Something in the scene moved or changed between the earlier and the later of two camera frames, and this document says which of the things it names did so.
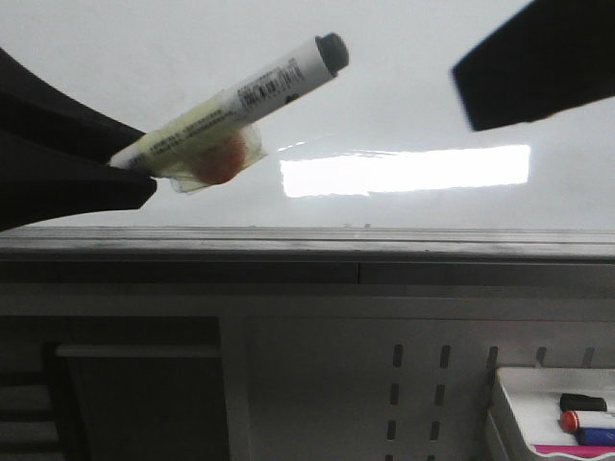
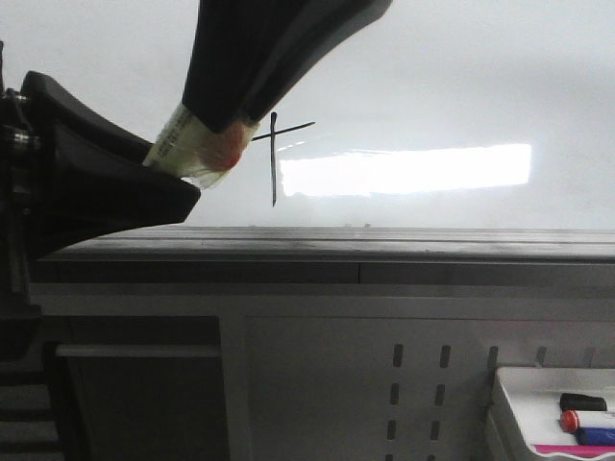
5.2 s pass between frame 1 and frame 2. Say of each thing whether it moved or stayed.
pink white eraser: stayed
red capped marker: stayed
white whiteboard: stayed
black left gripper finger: moved
